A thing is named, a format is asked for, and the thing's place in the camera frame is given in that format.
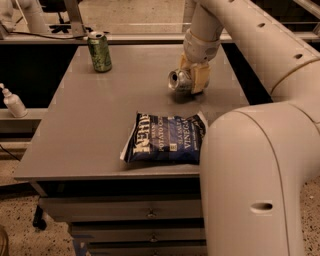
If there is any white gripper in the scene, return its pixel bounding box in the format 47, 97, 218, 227
179, 28, 221, 94

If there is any silver 7up can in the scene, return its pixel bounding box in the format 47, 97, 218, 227
168, 69, 192, 92

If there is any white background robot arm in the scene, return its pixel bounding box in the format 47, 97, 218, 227
0, 0, 49, 34

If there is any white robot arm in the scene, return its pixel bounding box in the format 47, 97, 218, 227
180, 0, 320, 256

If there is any green soda can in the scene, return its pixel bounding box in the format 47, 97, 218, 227
87, 31, 112, 73

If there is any blue Kettle chips bag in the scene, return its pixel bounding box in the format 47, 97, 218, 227
120, 111, 207, 164

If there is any black office chair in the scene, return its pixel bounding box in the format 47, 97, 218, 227
39, 0, 71, 34

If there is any grey drawer cabinet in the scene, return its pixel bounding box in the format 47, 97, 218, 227
15, 45, 247, 256

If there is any white pump bottle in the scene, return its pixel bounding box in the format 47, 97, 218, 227
0, 83, 28, 118

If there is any grey metal frame post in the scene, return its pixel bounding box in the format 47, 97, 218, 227
64, 0, 87, 37

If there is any black cable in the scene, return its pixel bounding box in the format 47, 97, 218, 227
9, 30, 88, 40

